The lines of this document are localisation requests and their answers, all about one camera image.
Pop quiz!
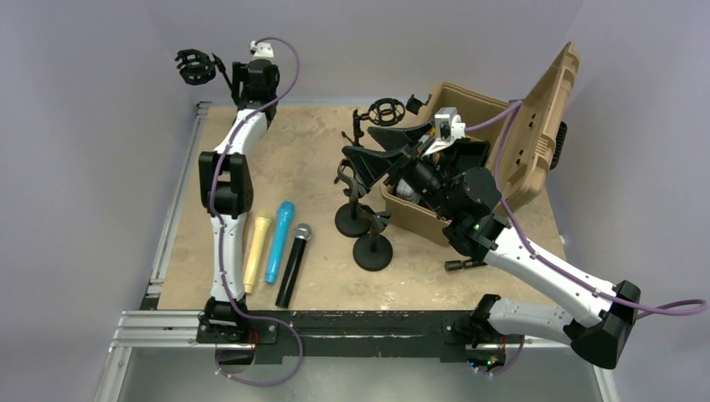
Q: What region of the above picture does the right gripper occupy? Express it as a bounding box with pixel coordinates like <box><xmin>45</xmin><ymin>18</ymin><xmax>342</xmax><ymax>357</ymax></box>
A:
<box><xmin>342</xmin><ymin>120</ymin><xmax>458</xmax><ymax>221</ymax></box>

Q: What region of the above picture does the black tripod mic stand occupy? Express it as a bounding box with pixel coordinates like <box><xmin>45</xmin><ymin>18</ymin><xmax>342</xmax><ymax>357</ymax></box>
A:
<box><xmin>341</xmin><ymin>97</ymin><xmax>406</xmax><ymax>147</ymax></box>

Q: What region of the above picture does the black round-base stand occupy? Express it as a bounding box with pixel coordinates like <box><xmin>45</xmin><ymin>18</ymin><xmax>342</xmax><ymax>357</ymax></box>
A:
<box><xmin>352</xmin><ymin>204</ymin><xmax>394</xmax><ymax>272</ymax></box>
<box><xmin>174</xmin><ymin>49</ymin><xmax>238</xmax><ymax>105</ymax></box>
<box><xmin>334</xmin><ymin>158</ymin><xmax>370</xmax><ymax>238</ymax></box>

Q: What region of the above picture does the blue microphone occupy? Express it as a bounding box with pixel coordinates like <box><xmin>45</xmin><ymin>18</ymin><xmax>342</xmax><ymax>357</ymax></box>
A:
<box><xmin>265</xmin><ymin>201</ymin><xmax>296</xmax><ymax>285</ymax></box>

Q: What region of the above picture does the black grey-head microphone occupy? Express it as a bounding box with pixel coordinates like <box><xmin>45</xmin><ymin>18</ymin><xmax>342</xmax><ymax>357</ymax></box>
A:
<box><xmin>275</xmin><ymin>223</ymin><xmax>312</xmax><ymax>309</ymax></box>

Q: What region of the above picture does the cream microphone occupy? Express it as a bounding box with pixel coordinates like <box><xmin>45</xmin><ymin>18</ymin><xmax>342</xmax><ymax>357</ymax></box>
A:
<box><xmin>244</xmin><ymin>209</ymin><xmax>273</xmax><ymax>294</ymax></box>

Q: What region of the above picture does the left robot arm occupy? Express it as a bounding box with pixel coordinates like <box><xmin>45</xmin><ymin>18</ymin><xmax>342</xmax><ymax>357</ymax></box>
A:
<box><xmin>197</xmin><ymin>59</ymin><xmax>280</xmax><ymax>343</ymax></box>

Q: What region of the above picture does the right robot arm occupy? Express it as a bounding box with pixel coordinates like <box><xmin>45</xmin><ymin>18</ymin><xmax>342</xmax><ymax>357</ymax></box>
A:
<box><xmin>342</xmin><ymin>125</ymin><xmax>641</xmax><ymax>369</ymax></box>

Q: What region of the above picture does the black toolbox tray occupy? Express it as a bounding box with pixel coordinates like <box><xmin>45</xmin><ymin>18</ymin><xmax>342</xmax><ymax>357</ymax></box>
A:
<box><xmin>440</xmin><ymin>139</ymin><xmax>491</xmax><ymax>178</ymax></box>

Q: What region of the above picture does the black t-shaped adapter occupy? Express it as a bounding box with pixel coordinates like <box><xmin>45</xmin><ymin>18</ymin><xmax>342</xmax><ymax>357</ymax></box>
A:
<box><xmin>444</xmin><ymin>259</ymin><xmax>486</xmax><ymax>272</ymax></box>

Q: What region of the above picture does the tan toolbox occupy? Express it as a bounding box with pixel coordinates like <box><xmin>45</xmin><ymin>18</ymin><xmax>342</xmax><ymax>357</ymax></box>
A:
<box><xmin>410</xmin><ymin>42</ymin><xmax>580</xmax><ymax>212</ymax></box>

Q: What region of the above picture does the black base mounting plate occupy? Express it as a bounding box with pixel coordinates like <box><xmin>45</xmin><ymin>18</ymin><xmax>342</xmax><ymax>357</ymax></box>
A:
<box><xmin>196</xmin><ymin>310</ymin><xmax>522</xmax><ymax>365</ymax></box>

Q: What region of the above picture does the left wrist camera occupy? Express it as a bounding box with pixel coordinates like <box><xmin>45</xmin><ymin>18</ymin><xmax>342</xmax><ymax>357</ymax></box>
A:
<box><xmin>250</xmin><ymin>40</ymin><xmax>275</xmax><ymax>60</ymax></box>

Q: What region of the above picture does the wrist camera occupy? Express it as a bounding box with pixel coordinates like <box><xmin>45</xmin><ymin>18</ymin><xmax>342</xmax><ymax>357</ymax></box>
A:
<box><xmin>250</xmin><ymin>40</ymin><xmax>275</xmax><ymax>60</ymax></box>
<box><xmin>428</xmin><ymin>107</ymin><xmax>466</xmax><ymax>153</ymax></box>

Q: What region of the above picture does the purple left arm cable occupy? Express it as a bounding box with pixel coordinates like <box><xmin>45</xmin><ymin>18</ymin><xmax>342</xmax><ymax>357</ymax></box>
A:
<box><xmin>208</xmin><ymin>36</ymin><xmax>301</xmax><ymax>320</ymax></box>

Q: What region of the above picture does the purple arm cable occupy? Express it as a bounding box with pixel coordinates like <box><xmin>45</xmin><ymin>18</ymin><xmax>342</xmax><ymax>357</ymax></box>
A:
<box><xmin>465</xmin><ymin>100</ymin><xmax>708</xmax><ymax>318</ymax></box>
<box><xmin>208</xmin><ymin>36</ymin><xmax>301</xmax><ymax>320</ymax></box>

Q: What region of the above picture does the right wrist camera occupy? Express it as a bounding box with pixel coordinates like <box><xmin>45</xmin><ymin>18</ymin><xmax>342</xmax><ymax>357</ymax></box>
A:
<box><xmin>428</xmin><ymin>107</ymin><xmax>466</xmax><ymax>153</ymax></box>

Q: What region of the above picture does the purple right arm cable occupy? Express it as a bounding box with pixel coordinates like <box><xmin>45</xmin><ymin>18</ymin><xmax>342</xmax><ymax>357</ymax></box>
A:
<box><xmin>465</xmin><ymin>100</ymin><xmax>708</xmax><ymax>318</ymax></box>

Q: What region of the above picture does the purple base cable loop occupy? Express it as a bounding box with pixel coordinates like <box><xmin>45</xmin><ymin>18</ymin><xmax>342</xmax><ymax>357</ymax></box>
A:
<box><xmin>214</xmin><ymin>316</ymin><xmax>306</xmax><ymax>389</ymax></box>

